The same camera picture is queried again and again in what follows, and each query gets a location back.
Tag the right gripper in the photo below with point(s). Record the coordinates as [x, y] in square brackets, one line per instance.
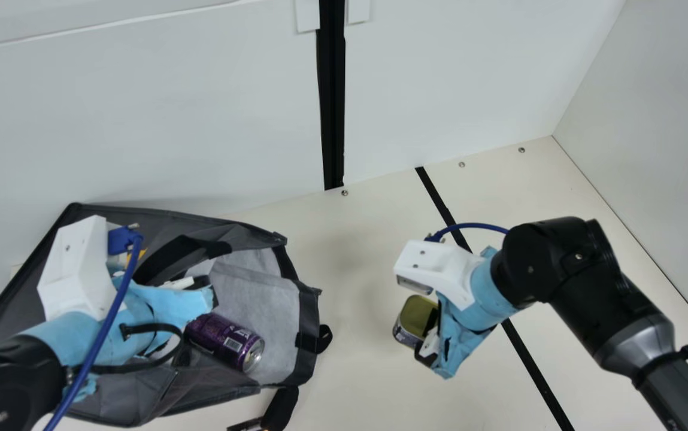
[463, 335]

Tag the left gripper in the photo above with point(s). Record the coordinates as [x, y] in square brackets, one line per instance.
[80, 341]

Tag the rectangular tin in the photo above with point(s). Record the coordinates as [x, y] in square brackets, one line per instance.
[415, 317]

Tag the purple can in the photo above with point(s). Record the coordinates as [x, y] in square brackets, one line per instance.
[224, 341]

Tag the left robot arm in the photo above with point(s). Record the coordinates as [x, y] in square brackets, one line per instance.
[2, 389]

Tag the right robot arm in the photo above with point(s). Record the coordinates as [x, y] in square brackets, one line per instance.
[589, 287]

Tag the black strip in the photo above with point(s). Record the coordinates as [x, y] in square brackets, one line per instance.
[442, 203]

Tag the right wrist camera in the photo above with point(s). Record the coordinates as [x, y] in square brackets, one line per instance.
[439, 266]

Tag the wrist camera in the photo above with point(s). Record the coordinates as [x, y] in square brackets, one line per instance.
[439, 266]
[77, 269]

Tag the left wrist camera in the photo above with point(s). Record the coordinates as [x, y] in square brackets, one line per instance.
[77, 269]

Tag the black post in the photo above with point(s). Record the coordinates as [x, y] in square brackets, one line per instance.
[330, 90]

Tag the white wall bracket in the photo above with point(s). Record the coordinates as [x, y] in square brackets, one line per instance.
[306, 15]
[358, 11]

